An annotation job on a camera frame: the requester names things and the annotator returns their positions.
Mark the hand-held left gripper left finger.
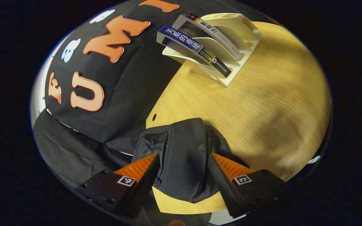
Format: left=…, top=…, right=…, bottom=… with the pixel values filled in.
left=77, top=153, right=161, bottom=219

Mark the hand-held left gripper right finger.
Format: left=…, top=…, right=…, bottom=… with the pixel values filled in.
left=207, top=153, right=290, bottom=219

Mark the black schoolbag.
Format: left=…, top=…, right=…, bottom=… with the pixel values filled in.
left=132, top=118, right=250, bottom=204

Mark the white plastic bookshelf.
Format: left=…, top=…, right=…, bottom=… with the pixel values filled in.
left=162, top=13, right=262, bottom=87

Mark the blue cover book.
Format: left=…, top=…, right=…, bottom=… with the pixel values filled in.
left=156, top=24, right=233, bottom=79

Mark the grey portrait cover book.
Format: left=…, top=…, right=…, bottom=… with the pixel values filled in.
left=172, top=12, right=244, bottom=62

